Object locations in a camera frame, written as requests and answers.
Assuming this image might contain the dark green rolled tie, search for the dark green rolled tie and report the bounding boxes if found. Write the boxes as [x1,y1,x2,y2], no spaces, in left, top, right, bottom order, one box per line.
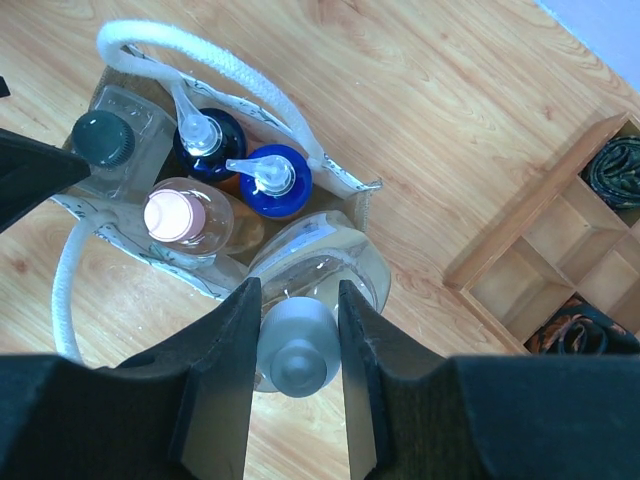
[581,135,639,211]

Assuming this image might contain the bright blue pump bottle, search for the bright blue pump bottle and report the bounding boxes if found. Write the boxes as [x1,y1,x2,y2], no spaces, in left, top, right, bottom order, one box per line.
[225,144,313,221]

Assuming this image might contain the printed canvas tote bag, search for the printed canvas tote bag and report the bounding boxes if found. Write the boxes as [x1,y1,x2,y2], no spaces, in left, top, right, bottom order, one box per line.
[51,20,391,384]

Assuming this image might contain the clear bottle dark cap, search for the clear bottle dark cap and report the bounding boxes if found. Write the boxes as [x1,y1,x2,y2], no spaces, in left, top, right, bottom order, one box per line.
[70,85,176,204]

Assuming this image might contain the dark blue pump bottle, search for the dark blue pump bottle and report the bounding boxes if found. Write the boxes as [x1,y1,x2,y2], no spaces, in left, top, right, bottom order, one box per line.
[170,82,248,184]

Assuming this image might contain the black orange rolled tie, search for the black orange rolled tie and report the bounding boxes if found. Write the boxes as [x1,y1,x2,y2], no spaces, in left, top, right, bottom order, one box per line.
[525,294,639,356]

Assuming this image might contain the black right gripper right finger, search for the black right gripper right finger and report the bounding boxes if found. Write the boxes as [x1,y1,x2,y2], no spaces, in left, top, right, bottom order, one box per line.
[338,281,639,479]

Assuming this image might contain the clear bottle pink cap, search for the clear bottle pink cap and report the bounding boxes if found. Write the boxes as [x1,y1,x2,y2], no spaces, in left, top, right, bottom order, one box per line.
[142,177,234,256]

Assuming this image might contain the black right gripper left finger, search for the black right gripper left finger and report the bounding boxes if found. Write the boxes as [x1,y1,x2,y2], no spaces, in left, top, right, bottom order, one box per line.
[1,279,261,479]

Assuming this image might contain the black white striped cloth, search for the black white striped cloth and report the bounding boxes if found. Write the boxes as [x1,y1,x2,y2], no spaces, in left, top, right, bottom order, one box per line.
[0,76,11,98]

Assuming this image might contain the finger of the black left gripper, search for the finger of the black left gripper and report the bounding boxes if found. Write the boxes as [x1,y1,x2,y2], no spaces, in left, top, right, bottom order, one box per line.
[0,129,90,232]

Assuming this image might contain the clear bottle white cap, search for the clear bottle white cap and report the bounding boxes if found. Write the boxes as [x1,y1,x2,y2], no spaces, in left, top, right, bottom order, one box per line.
[249,210,391,398]

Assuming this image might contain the wooden divided tray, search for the wooden divided tray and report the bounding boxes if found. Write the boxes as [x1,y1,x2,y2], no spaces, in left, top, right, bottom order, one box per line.
[444,113,639,353]

